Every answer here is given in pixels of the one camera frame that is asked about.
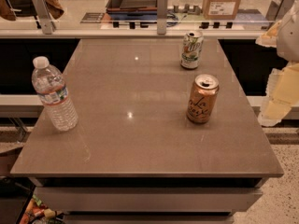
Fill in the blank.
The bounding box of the metal glass bracket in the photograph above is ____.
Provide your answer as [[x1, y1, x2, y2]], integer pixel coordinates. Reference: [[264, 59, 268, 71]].
[[157, 0, 168, 35], [265, 0, 296, 25], [32, 0, 55, 35]]

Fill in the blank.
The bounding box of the left metal glass bracket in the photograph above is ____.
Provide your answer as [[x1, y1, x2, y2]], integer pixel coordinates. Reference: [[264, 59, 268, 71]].
[[32, 0, 55, 35]]

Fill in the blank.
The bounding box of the colourful snack bag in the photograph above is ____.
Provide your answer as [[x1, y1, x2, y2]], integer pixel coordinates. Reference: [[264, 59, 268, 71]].
[[17, 195, 65, 224]]

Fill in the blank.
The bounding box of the cardboard box with label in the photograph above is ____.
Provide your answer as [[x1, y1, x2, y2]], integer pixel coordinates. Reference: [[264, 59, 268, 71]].
[[202, 0, 241, 20]]

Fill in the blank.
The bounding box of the orange LaCroix can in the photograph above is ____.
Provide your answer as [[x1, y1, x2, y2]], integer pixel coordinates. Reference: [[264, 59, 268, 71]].
[[186, 74, 220, 123]]

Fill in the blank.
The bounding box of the right metal glass bracket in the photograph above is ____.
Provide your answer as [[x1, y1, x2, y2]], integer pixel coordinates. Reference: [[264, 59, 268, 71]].
[[265, 0, 296, 25]]

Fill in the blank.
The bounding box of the clear plastic water bottle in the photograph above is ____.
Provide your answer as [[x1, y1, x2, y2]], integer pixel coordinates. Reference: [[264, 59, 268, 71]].
[[32, 56, 78, 131]]

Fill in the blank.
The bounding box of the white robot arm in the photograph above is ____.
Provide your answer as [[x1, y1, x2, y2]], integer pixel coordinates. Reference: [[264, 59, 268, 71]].
[[256, 1, 299, 127]]

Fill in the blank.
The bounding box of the middle metal glass bracket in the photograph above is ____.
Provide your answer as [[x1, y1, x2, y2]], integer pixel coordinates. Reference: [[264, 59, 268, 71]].
[[157, 0, 168, 35]]

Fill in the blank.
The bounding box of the grey table drawer base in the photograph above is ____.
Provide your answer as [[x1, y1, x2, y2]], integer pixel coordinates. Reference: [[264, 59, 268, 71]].
[[35, 187, 263, 224]]

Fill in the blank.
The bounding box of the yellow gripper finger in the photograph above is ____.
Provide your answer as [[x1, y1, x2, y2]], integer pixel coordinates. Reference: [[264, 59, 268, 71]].
[[255, 21, 281, 48], [258, 62, 299, 127]]

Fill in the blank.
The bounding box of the green white 7up can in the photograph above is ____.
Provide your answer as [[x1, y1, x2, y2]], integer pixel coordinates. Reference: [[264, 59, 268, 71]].
[[180, 31, 204, 69]]

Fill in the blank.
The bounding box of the brown jacket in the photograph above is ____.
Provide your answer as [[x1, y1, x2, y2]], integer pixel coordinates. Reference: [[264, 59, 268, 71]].
[[0, 0, 64, 21]]

